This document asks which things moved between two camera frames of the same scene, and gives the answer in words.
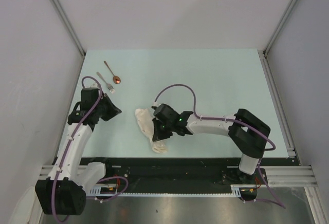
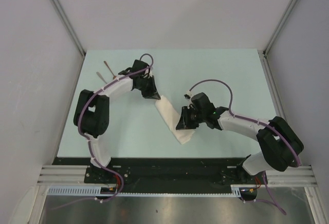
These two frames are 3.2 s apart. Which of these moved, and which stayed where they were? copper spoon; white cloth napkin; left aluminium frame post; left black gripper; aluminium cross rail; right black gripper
Moved: left black gripper; white cloth napkin; right black gripper
Stayed: left aluminium frame post; copper spoon; aluminium cross rail
